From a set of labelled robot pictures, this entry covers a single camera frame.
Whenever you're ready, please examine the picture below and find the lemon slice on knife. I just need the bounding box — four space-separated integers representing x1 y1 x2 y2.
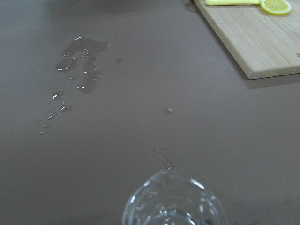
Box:
259 0 292 15

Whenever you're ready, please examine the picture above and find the bamboo cutting board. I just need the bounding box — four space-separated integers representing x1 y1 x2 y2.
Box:
195 0 300 80

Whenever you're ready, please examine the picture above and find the clear glass beaker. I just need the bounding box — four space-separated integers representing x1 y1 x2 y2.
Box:
122 170 228 225

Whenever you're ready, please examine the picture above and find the spilled liquid puddle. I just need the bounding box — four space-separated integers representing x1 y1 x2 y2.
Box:
37 35 175 171

